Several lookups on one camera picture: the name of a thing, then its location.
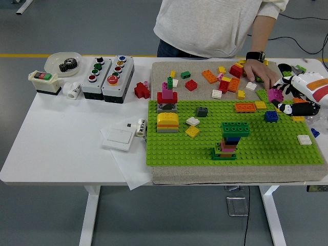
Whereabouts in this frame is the beige switch box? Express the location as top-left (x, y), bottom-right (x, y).
top-left (28, 70), bottom-right (63, 96)

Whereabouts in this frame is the metal floor plate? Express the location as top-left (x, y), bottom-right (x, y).
top-left (225, 196), bottom-right (249, 217)

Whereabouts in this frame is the red cross-shaped brick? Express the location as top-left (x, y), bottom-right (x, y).
top-left (134, 81), bottom-right (151, 99)

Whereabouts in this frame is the white wall switch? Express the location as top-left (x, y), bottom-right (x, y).
top-left (102, 127), bottom-right (136, 152)

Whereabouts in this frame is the crumpled clear plastic wrap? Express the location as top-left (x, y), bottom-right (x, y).
top-left (307, 114), bottom-right (328, 136)

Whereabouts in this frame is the black hanging cable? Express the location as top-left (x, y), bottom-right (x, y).
top-left (242, 184), bottom-right (251, 246)

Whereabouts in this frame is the large red brick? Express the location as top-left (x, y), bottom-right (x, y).
top-left (229, 64), bottom-right (244, 78)

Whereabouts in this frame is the orange square brick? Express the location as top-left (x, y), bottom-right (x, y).
top-left (227, 77), bottom-right (241, 93)

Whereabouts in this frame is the green studded baseplate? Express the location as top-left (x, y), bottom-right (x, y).
top-left (146, 98), bottom-right (324, 167)

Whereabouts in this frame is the grey four-button box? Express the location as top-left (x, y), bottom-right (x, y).
top-left (80, 56), bottom-right (113, 100)

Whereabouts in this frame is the green square frame brick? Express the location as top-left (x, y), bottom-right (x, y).
top-left (211, 147), bottom-right (240, 161)

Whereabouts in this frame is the magenta square brick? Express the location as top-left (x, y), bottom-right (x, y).
top-left (268, 88), bottom-right (284, 103)

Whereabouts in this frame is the black gear stack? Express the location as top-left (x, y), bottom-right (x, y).
top-left (59, 58), bottom-right (79, 73)

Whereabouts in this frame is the green long flat brick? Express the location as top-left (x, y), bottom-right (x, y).
top-left (257, 89), bottom-right (270, 103)

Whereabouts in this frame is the grey emergency stop box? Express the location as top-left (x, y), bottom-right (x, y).
top-left (101, 55), bottom-right (135, 105)

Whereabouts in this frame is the black floor cable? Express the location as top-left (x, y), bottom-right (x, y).
top-left (279, 12), bottom-right (328, 21)
top-left (268, 34), bottom-right (328, 55)

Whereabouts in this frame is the person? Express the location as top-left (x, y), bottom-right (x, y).
top-left (153, 0), bottom-right (290, 90)

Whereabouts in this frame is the white frame beam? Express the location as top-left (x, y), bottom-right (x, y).
top-left (11, 0), bottom-right (34, 15)

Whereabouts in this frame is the orange long brick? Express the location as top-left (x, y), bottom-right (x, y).
top-left (201, 69), bottom-right (218, 85)
top-left (234, 102), bottom-right (257, 113)

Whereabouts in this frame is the red square brick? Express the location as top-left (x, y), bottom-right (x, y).
top-left (218, 79), bottom-right (231, 93)
top-left (184, 79), bottom-right (198, 92)

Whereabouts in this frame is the blue square brick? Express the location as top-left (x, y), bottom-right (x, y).
top-left (264, 110), bottom-right (279, 123)

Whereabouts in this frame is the white table leg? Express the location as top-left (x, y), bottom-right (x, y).
top-left (78, 186), bottom-right (101, 246)
top-left (258, 184), bottom-right (287, 246)

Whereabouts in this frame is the black wrist watch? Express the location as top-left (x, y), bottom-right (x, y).
top-left (245, 50), bottom-right (267, 64)

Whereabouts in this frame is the white labelled pipe fitting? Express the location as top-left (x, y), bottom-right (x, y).
top-left (126, 117), bottom-right (147, 138)

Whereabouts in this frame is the table control label box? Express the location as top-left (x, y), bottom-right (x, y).
top-left (306, 184), bottom-right (328, 193)

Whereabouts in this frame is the grey arch brick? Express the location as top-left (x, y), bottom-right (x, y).
top-left (157, 101), bottom-right (178, 114)

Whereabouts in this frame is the person's left hand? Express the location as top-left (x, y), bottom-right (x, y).
top-left (242, 60), bottom-right (280, 90)

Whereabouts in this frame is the white paper sheet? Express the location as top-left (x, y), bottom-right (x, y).
top-left (99, 122), bottom-right (154, 191)

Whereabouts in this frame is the red wide brick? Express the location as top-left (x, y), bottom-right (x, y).
top-left (156, 91), bottom-right (178, 105)

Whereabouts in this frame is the grey and green tool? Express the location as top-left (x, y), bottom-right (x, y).
top-left (291, 65), bottom-right (308, 77)

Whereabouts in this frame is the dark grey square brick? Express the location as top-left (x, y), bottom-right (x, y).
top-left (195, 106), bottom-right (209, 118)

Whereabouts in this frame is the white pipe tee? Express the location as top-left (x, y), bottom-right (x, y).
top-left (62, 81), bottom-right (82, 100)

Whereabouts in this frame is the white plastic dish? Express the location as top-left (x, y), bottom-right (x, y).
top-left (44, 52), bottom-right (83, 77)

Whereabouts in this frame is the pink sloped brick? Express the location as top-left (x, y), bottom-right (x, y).
top-left (220, 140), bottom-right (238, 152)

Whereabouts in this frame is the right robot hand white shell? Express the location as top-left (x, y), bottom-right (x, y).
top-left (270, 72), bottom-right (328, 118)

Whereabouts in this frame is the yellow domed brick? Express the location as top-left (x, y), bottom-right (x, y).
top-left (156, 112), bottom-right (179, 126)

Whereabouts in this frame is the dark green wide brick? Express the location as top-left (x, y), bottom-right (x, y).
top-left (221, 121), bottom-right (251, 138)

